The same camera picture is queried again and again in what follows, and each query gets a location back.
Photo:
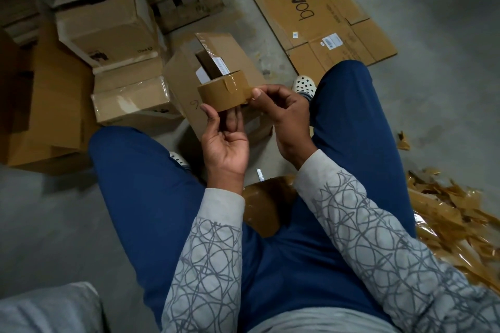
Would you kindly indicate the white woven sack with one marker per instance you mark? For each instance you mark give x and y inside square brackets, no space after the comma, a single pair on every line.
[51,309]

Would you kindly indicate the brown cardboard sheet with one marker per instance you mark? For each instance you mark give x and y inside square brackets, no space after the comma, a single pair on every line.
[312,9]

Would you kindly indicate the person's left white clog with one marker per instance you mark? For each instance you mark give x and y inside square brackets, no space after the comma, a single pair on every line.
[180,159]

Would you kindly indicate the person's right white clog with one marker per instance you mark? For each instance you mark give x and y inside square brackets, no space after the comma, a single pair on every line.
[305,86]

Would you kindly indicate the person's left hand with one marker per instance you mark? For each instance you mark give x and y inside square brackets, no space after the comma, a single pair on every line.
[226,149]

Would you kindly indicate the person's white clog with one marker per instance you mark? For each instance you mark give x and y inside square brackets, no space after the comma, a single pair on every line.
[180,159]
[305,86]

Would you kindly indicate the wooden pallet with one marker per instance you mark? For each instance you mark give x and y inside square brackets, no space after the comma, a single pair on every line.
[187,1]

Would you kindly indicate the brown plastic-wrapped stool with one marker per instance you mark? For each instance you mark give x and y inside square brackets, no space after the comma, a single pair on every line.
[265,205]

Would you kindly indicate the cardboard box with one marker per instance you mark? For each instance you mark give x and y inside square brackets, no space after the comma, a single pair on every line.
[105,24]

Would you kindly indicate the person's left forearm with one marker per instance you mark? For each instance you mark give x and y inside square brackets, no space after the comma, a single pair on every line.
[205,266]

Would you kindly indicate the person's right forearm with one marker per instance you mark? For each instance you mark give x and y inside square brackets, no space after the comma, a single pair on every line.
[398,243]

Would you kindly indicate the small cardboard box being taped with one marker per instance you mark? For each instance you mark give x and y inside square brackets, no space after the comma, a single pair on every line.
[133,99]
[184,79]

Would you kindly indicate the large black-label cardboard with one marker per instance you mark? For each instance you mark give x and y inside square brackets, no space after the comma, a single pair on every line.
[47,102]

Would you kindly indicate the person's grey shirt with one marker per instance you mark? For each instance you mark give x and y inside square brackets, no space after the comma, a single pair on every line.
[320,321]

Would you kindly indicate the person's right hand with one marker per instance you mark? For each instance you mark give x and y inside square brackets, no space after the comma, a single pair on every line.
[290,126]

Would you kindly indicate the brown packing tape roll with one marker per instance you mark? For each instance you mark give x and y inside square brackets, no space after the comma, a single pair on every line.
[226,93]

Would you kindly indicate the person's blue trousers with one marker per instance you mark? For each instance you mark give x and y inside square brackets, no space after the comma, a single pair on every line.
[148,196]

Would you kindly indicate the crumpled brown tape scraps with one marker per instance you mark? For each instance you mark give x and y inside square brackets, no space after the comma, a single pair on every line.
[457,223]

